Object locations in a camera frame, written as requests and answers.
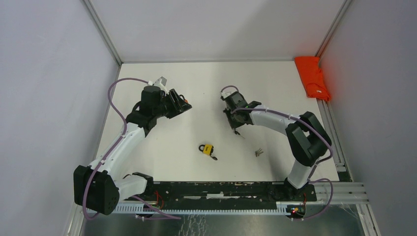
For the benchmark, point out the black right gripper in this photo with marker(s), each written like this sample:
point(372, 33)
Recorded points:
point(234, 125)

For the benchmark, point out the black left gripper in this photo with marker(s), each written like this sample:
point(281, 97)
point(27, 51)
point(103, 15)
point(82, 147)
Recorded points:
point(179, 106)

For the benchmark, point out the silver key bunch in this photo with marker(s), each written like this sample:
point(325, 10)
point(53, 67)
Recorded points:
point(258, 152)

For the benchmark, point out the yellow padlock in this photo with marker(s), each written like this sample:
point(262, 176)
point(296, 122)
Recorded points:
point(208, 150)

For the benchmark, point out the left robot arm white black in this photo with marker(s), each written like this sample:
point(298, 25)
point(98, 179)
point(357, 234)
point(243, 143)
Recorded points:
point(100, 186)

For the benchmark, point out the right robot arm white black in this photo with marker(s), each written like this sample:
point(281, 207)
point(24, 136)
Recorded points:
point(307, 138)

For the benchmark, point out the orange folded cloth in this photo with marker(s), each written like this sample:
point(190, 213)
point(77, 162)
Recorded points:
point(312, 77)

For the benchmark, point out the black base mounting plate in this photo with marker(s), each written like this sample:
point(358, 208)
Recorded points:
point(177, 195)

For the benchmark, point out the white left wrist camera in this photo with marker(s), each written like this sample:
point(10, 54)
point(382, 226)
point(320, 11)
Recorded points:
point(160, 83)

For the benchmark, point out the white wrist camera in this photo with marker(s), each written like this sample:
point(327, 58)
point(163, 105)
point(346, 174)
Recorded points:
point(160, 83)
point(224, 95)

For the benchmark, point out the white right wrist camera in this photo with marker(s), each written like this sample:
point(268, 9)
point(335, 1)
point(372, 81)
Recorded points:
point(224, 95)

